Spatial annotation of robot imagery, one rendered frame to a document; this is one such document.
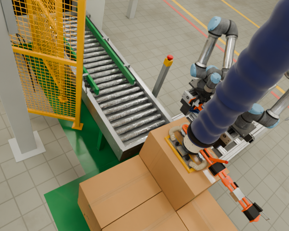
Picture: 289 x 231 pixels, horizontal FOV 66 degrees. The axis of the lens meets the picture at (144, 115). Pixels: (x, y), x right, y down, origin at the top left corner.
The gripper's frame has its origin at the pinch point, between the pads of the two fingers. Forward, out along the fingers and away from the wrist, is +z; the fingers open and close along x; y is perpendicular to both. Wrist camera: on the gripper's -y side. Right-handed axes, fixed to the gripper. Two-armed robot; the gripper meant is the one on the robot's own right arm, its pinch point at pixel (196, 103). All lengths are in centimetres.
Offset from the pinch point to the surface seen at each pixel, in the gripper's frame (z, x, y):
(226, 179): 0, -28, 65
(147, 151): 36, -47, 8
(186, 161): 11, -38, 37
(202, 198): 54, -17, 65
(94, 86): 43, -53, -86
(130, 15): 94, 131, -290
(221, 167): 0, -24, 56
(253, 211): 0, -27, 89
